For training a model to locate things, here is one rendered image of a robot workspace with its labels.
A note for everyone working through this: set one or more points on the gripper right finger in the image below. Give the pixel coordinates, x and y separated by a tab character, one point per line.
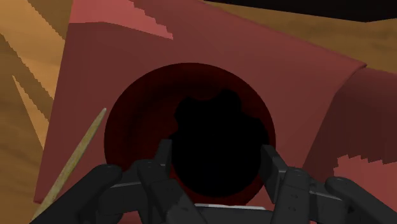
297	192

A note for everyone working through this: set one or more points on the tan wooden stick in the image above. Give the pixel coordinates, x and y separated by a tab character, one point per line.
77	155

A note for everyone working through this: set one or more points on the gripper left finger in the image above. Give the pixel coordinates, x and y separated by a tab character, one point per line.
155	189

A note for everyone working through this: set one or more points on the red sofa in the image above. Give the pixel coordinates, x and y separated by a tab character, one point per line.
248	46

